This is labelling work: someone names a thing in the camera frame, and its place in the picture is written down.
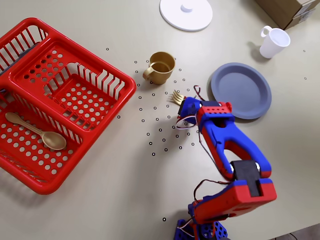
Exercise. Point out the grey plastic plate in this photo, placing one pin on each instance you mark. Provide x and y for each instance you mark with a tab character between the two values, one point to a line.
241	90

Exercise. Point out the white round lid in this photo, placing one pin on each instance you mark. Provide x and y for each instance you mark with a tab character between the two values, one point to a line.
186	20

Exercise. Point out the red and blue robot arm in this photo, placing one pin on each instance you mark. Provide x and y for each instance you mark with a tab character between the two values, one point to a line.
225	135

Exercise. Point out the gold plastic mug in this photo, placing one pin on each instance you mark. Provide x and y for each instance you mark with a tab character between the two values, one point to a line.
162	67

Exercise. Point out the gold plastic fork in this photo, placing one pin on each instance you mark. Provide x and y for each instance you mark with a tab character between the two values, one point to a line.
178	97

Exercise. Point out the blue gripper with motor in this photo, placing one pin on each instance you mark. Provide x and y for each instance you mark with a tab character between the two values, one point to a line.
188	105

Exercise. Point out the white plastic mug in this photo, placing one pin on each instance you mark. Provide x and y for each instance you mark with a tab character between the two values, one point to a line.
273	45

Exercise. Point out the red plastic dish rack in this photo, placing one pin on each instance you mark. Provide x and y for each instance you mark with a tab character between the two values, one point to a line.
75	67

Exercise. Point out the gold plastic spoon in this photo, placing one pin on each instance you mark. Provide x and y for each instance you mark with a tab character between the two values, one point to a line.
53	141

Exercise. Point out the cardboard box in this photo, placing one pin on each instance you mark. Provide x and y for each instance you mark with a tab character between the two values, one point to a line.
282	10

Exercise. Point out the grey plastic cutlery piece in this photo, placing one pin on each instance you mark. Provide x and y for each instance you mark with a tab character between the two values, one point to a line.
25	51

